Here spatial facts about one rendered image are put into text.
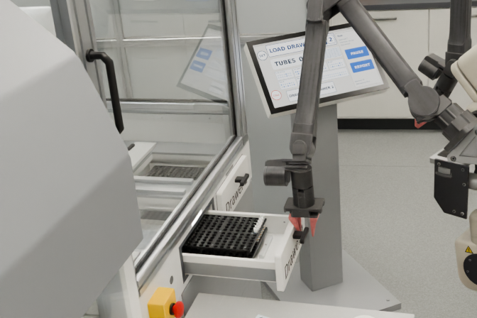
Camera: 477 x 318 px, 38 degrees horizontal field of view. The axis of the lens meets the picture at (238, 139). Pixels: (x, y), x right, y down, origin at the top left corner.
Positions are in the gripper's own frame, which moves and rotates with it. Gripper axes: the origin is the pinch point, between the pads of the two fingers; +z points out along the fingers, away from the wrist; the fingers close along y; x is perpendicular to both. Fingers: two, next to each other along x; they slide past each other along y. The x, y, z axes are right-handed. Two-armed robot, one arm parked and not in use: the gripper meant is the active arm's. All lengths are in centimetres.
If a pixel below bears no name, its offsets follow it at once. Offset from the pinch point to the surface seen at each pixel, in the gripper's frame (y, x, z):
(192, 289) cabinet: 31.0, 12.3, 12.2
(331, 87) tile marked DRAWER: 6, -92, -11
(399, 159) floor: -8, -247, 90
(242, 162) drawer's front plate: 28.1, -37.4, -3.8
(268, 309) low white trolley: 8.0, 17.2, 13.4
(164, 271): 30.8, 27.5, -3.5
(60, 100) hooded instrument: 9, 91, -71
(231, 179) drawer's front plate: 28.3, -24.3, -3.6
